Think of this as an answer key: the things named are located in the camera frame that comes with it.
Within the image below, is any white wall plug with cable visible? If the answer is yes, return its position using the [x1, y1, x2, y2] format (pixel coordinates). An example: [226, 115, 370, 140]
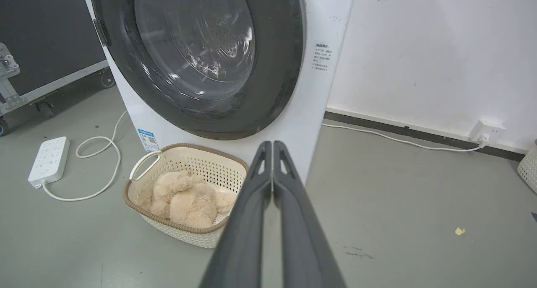
[322, 123, 481, 152]

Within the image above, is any cream perforated laundry basket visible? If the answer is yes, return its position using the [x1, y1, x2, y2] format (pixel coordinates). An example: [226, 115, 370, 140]
[123, 143, 249, 249]

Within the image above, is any white power strip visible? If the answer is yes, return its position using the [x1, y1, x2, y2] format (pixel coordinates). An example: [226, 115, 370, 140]
[28, 137, 70, 189]

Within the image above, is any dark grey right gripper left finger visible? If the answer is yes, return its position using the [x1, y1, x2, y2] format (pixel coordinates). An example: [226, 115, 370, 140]
[199, 140, 273, 288]

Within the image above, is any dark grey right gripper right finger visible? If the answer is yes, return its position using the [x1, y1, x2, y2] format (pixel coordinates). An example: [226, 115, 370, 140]
[273, 140, 347, 288]

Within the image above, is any white woven basket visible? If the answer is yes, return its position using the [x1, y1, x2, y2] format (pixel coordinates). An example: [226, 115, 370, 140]
[517, 140, 537, 195]

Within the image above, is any white washing machine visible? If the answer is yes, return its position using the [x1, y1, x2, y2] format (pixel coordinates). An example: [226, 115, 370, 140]
[80, 0, 357, 185]

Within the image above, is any white wall plug adapter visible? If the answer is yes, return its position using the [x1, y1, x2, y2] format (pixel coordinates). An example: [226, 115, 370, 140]
[469, 120, 506, 148]

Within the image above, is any dark round washing machine door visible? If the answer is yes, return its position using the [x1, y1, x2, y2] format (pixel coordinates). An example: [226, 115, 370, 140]
[89, 0, 307, 140]

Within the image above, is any black flight case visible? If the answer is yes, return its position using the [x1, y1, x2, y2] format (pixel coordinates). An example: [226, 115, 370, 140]
[0, 0, 116, 137]

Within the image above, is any white power strip cable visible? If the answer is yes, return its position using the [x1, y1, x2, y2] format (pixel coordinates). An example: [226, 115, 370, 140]
[42, 110, 128, 202]

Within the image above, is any beige plush teddy bear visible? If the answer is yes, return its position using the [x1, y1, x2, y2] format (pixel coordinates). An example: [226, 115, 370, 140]
[150, 171, 238, 229]

